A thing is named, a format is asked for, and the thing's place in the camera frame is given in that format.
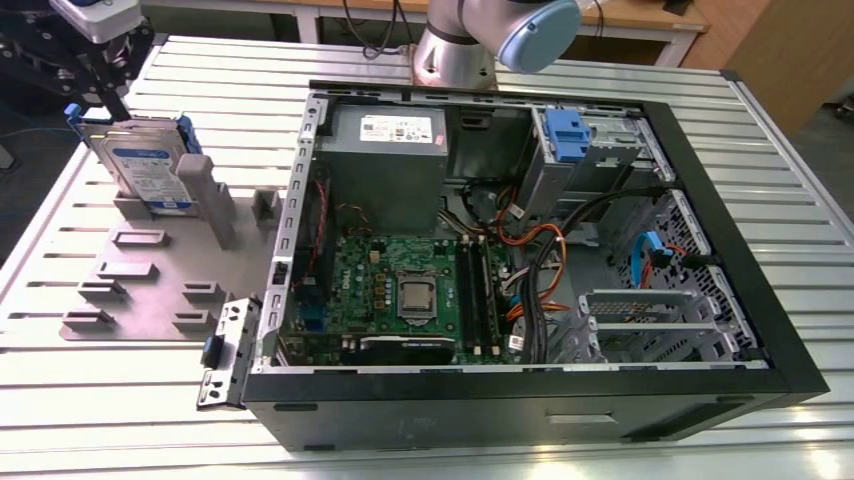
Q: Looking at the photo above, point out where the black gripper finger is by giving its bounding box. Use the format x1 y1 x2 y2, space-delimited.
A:
99 62 134 122
81 74 106 109

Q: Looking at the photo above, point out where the hard disk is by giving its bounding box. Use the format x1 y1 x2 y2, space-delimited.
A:
63 103 203 220

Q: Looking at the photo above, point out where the blue data wire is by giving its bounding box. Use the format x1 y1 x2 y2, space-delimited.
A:
629 231 672 292

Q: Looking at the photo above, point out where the metal disk bay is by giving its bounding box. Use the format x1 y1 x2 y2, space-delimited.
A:
577 288 767 364

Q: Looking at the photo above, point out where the grey parts rack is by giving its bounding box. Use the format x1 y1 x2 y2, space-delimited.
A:
59 153 295 345

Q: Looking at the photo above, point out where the grey power supply unit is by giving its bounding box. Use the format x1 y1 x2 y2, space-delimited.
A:
312 103 450 240

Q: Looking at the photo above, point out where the green motherboard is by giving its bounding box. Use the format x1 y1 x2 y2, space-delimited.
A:
278 233 530 367

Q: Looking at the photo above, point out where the metal CPU socket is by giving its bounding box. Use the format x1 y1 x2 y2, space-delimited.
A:
394 268 444 327

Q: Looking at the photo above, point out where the silver CPU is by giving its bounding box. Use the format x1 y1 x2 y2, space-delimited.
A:
400 281 437 310

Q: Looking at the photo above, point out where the black graphics card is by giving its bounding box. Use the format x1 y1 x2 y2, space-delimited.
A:
338 333 461 367

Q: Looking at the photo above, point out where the black RAM slot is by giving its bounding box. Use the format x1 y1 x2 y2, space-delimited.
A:
458 234 488 355
477 235 506 356

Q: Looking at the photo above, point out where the blue drive latch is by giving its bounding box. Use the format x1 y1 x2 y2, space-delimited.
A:
542 106 594 164

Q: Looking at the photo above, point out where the metal optical drive cage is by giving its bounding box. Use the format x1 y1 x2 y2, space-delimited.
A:
518 103 674 224

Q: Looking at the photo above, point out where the black open PC case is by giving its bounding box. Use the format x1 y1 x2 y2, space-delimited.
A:
241 78 832 454

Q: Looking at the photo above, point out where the wooden desk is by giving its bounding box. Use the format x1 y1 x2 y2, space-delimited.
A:
578 0 710 70

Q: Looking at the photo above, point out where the wooden panel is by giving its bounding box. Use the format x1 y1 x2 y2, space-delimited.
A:
724 0 854 134

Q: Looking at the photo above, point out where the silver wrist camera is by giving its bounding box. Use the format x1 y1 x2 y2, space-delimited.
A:
50 0 146 45

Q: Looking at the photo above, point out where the white desk frame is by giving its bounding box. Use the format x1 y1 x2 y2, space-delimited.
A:
270 0 429 46

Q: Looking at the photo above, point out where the red twisted fan wire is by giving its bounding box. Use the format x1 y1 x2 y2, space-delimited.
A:
314 175 334 254

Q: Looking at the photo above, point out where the metal expansion slot bracket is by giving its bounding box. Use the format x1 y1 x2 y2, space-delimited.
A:
195 295 263 413

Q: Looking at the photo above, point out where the orange power wire bundle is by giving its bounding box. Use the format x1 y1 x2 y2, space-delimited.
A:
497 223 573 324

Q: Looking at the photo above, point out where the black cable bundle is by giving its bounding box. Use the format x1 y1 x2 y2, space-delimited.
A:
518 192 646 365

